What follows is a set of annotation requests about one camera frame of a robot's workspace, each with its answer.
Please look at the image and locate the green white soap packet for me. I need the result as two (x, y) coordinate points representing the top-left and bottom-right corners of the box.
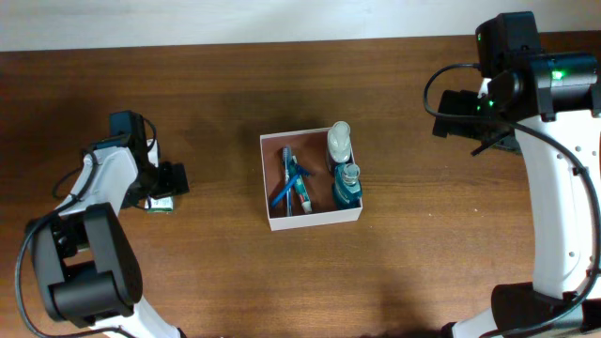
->
(145, 196), (175, 213)

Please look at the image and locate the blue white toothbrush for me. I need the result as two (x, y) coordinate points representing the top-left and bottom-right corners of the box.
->
(283, 146), (293, 217)

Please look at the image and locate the blue disposable razor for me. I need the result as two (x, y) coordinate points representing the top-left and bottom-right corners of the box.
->
(270, 164), (312, 208)

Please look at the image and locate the green white toothpaste tube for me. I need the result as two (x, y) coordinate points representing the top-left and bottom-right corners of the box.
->
(292, 156), (313, 214)

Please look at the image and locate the dark purple pump bottle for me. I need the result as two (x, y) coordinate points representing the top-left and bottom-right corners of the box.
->
(326, 121), (351, 173)

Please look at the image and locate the blue Listerine mouthwash bottle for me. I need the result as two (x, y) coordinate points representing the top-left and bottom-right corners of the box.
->
(332, 163), (362, 209)

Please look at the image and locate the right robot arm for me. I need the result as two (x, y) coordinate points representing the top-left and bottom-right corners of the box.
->
(431, 11), (600, 337)

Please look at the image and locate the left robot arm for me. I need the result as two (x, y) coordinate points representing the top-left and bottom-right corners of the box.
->
(18, 111), (190, 337)

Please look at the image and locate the white square cardboard box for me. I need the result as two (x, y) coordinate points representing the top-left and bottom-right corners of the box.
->
(259, 128), (362, 231)

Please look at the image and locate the right black cable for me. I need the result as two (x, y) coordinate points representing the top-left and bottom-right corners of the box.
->
(423, 62), (601, 338)

